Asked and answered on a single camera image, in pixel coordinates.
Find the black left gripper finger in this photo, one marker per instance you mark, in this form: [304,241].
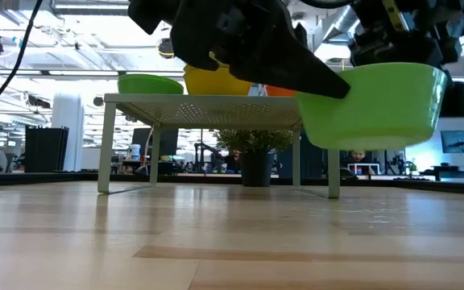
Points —
[288,68]

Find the orange plastic mini bowl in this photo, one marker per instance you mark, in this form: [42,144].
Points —
[278,91]

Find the yellow plastic mini bowl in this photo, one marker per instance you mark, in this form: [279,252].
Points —
[212,84]

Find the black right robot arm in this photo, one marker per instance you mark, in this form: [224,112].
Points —
[437,16]

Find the pale green perforated metal shelf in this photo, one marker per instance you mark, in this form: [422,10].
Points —
[175,99]

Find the dark partition panel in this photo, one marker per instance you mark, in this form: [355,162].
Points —
[310,157]

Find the potted green artificial plant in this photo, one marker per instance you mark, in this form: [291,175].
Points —
[256,169]

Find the dark computer monitor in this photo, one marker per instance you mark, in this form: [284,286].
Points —
[167,139]

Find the small black round ceiling device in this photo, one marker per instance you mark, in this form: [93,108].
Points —
[98,101]

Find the dark background desk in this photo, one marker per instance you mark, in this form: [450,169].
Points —
[453,168]

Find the white container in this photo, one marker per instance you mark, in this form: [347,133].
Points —
[135,153]

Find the white round column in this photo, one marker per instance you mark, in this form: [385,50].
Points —
[69,117]

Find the black cabinet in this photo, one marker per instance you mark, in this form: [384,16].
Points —
[46,149]

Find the silver spiral ventilation duct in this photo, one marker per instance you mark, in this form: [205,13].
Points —
[336,24]

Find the wall-side computer monitor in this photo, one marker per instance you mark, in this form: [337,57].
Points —
[457,141]

